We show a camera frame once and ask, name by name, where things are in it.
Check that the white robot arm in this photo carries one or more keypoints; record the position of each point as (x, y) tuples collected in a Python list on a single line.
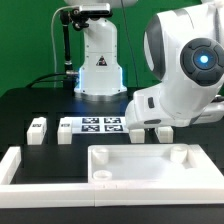
[(184, 49)]

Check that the fiducial marker sheet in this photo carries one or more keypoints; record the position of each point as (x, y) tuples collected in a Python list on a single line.
[(98, 125)]

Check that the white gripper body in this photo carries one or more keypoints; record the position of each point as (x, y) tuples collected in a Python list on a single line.
[(145, 111)]

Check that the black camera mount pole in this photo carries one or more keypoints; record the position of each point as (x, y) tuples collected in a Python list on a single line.
[(68, 82)]

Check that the mounted grey camera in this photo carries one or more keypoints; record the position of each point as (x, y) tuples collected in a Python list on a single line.
[(95, 10)]

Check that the white U-shaped obstacle frame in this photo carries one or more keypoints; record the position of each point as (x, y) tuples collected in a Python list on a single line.
[(90, 194)]

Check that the white desk tabletop tray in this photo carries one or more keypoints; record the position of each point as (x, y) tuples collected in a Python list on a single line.
[(152, 166)]

